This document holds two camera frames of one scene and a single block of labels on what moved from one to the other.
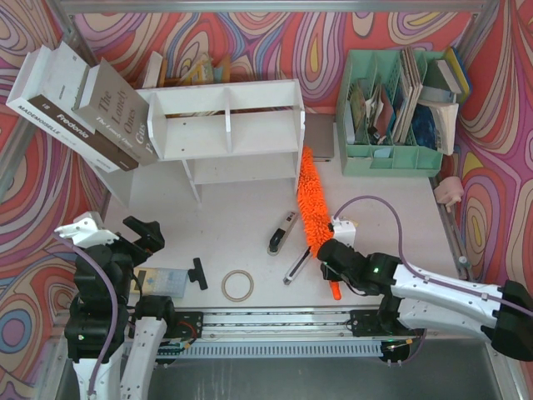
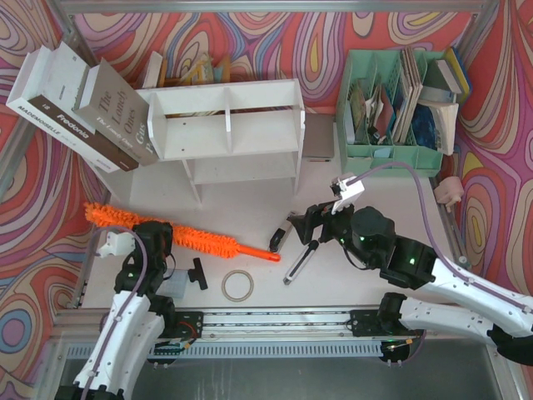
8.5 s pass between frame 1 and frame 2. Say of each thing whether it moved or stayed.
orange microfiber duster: moved
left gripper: moved
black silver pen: stayed
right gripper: moved
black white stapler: stayed
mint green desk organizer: stayed
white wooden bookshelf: stayed
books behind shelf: stayed
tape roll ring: stayed
